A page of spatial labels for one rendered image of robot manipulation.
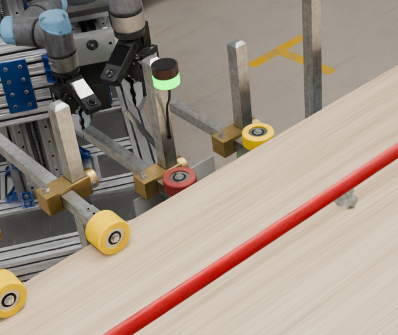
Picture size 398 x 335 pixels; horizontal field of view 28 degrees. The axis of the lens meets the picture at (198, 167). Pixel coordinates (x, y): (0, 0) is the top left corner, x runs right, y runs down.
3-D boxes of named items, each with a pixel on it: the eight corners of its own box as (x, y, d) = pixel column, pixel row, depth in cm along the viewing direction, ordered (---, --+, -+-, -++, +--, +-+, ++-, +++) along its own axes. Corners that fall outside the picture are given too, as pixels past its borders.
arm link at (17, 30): (22, 30, 219) (58, 33, 215) (0, 50, 211) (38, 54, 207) (16, 3, 214) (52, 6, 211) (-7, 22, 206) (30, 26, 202)
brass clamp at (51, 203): (38, 206, 182) (33, 188, 179) (88, 179, 189) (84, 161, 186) (52, 218, 178) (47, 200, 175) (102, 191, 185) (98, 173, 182)
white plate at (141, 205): (138, 230, 206) (132, 199, 200) (215, 184, 218) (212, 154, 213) (139, 231, 206) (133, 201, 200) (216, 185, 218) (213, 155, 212)
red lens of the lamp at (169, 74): (146, 74, 181) (145, 65, 179) (167, 63, 183) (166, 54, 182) (163, 82, 177) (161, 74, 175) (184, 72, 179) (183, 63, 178)
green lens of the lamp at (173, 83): (148, 83, 182) (147, 74, 181) (169, 73, 185) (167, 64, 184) (164, 92, 178) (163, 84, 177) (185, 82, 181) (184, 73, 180)
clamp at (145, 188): (135, 191, 200) (132, 175, 197) (177, 167, 206) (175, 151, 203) (148, 201, 196) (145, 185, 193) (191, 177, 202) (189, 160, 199)
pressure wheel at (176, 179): (161, 213, 196) (155, 175, 189) (187, 198, 199) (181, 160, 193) (181, 228, 190) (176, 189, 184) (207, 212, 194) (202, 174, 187)
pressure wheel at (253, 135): (244, 177, 204) (241, 139, 197) (244, 159, 210) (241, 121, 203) (276, 175, 203) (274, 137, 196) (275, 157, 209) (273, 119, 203)
